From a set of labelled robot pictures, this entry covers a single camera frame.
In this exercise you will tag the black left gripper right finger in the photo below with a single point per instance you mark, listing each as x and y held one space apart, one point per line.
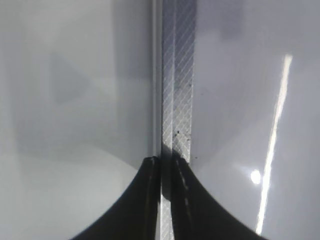
196 215

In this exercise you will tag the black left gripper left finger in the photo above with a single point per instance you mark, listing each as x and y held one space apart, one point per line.
134 215

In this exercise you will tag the white board with grey frame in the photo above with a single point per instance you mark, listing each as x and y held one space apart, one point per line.
89 88

